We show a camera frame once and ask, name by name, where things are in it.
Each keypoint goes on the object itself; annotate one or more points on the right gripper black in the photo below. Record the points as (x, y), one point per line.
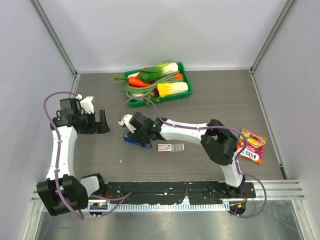
(135, 136)

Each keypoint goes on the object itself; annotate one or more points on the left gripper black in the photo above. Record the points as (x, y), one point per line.
(96, 127)

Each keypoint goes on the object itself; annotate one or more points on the blue stapler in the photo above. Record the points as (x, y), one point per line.
(126, 138)

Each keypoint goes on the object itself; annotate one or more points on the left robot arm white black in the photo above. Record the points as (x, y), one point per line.
(61, 192)

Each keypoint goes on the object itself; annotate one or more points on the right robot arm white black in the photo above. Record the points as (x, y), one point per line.
(219, 143)

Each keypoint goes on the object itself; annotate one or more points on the green plastic tray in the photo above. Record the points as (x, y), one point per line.
(144, 76)

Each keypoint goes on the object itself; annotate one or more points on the staple box red white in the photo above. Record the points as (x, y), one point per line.
(172, 147)

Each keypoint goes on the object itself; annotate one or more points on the white radish toy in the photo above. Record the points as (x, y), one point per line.
(136, 96)

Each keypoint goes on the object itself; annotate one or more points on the purple onion toy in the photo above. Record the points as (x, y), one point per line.
(155, 93)

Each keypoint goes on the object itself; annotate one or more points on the green long beans toy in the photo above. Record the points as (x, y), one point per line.
(147, 90)

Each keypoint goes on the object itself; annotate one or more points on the yellow napa cabbage toy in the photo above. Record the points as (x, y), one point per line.
(172, 88)

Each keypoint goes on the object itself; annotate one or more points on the orange carrot toy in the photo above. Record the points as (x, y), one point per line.
(137, 82)
(179, 76)

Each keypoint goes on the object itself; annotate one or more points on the white green napa cabbage toy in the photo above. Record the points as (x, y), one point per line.
(162, 69)

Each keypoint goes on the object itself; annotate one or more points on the orange carrot toy right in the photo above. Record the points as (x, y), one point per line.
(179, 76)

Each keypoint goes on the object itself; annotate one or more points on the Fox's candy bag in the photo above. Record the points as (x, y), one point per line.
(255, 146)

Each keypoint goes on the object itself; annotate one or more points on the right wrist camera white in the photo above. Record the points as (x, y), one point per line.
(125, 122)

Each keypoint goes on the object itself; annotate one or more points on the white cable duct rail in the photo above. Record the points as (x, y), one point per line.
(96, 207)

